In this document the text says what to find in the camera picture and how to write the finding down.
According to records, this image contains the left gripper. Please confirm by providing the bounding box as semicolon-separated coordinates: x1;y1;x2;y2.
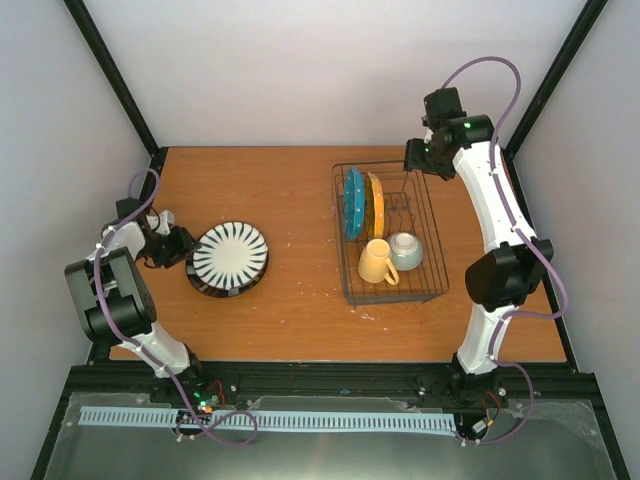
137;225;200;269

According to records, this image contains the dark patterned plate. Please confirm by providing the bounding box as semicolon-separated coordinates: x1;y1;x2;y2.
186;243;269;298

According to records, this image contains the white blue striped plate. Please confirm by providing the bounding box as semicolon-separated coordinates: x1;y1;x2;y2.
192;221;269;291

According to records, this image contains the orange dotted plate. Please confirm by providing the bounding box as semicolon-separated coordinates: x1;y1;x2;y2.
365;172;385;239

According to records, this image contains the teal dotted plate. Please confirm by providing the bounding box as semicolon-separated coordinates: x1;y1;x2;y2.
343;167;366;241

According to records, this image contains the pale green ceramic bowl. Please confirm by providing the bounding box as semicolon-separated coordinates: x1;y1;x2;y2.
387;232;423;271

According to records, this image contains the dark wire dish rack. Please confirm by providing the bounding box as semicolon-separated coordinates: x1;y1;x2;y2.
331;160;449;306

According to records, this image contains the yellow ceramic mug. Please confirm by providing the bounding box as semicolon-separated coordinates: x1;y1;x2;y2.
358;239;399;286

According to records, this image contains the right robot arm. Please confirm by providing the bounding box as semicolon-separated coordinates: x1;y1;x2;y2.
404;87;554;405

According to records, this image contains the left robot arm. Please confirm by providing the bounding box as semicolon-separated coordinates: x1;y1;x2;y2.
64;198;208;403

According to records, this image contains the metal front plate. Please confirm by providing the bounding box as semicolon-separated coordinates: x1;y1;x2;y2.
41;394;626;479

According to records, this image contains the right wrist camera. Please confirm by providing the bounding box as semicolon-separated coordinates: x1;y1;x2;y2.
421;115;433;144

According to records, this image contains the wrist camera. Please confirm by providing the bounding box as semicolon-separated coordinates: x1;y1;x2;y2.
421;115;433;144
154;210;175;236

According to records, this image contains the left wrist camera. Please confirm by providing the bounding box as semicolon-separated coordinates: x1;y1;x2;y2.
154;210;175;236

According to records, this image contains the light blue slotted cable duct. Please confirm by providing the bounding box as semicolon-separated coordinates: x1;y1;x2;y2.
77;406;456;436

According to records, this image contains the black right frame post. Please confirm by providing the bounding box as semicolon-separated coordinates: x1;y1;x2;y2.
504;0;608;160

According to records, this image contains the black frame post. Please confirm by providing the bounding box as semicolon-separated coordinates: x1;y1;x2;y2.
504;0;608;160
63;0;160;157

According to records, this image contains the black front rail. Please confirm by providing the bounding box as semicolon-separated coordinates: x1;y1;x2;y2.
64;360;601;412

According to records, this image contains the black left frame post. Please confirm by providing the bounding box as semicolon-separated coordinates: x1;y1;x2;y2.
63;0;160;157

